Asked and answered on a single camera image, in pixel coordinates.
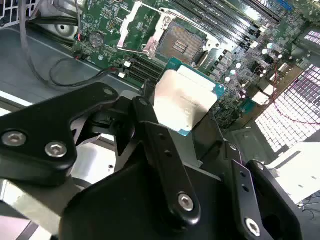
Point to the metal socket cover frame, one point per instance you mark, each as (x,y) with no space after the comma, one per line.
(124,30)

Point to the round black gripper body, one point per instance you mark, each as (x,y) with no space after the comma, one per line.
(125,207)

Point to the silver topped CPU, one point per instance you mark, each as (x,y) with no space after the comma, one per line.
(185,100)

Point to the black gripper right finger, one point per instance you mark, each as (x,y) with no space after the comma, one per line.
(236,180)

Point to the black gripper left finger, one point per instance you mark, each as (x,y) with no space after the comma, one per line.
(37,125)

